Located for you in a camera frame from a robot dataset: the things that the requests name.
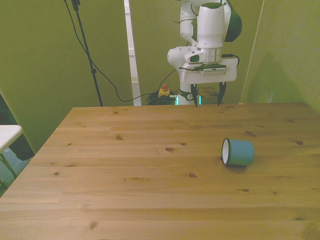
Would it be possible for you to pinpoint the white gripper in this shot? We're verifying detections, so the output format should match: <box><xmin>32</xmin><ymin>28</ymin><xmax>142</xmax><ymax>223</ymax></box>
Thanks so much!
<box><xmin>179</xmin><ymin>57</ymin><xmax>238</xmax><ymax>109</ymax></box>

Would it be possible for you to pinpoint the blue enamel mug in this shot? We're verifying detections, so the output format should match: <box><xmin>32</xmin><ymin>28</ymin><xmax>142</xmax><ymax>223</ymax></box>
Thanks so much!
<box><xmin>221</xmin><ymin>137</ymin><xmax>255</xmax><ymax>167</ymax></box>

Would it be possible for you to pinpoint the yellow emergency stop button box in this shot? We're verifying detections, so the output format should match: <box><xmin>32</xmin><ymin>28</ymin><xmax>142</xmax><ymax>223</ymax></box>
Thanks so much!
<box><xmin>158</xmin><ymin>84</ymin><xmax>172</xmax><ymax>99</ymax></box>

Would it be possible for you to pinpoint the black tripod stand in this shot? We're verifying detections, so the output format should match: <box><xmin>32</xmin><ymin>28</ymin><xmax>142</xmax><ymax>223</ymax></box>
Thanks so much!
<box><xmin>70</xmin><ymin>0</ymin><xmax>104</xmax><ymax>107</ymax></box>

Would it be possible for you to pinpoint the white side table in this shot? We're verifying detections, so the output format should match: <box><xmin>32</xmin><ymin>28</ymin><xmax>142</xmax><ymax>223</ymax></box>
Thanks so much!
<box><xmin>0</xmin><ymin>124</ymin><xmax>23</xmax><ymax>154</ymax></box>

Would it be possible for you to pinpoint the wooden robot pedestal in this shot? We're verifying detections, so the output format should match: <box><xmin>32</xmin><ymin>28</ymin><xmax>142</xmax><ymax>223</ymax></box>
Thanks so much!
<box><xmin>197</xmin><ymin>87</ymin><xmax>221</xmax><ymax>105</ymax></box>

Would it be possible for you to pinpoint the wrist camera with white label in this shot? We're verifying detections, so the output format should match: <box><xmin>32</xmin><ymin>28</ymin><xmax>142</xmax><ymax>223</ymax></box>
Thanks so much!
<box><xmin>179</xmin><ymin>63</ymin><xmax>228</xmax><ymax>76</ymax></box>

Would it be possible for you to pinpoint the short black camera cable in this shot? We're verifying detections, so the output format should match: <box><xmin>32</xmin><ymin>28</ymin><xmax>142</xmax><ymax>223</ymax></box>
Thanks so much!
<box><xmin>221</xmin><ymin>53</ymin><xmax>241</xmax><ymax>67</ymax></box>

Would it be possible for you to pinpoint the coiled black cable bundle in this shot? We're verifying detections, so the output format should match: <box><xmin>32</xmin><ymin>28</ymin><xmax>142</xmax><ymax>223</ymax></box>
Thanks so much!
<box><xmin>146</xmin><ymin>90</ymin><xmax>180</xmax><ymax>106</ymax></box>

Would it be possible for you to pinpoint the white vertical post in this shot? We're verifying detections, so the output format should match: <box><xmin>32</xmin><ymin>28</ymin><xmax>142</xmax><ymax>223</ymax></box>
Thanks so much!
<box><xmin>123</xmin><ymin>0</ymin><xmax>142</xmax><ymax>107</ymax></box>

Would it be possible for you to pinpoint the long black cable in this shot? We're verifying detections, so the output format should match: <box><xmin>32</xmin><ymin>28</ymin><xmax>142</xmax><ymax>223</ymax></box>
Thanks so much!
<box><xmin>63</xmin><ymin>0</ymin><xmax>177</xmax><ymax>103</ymax></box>

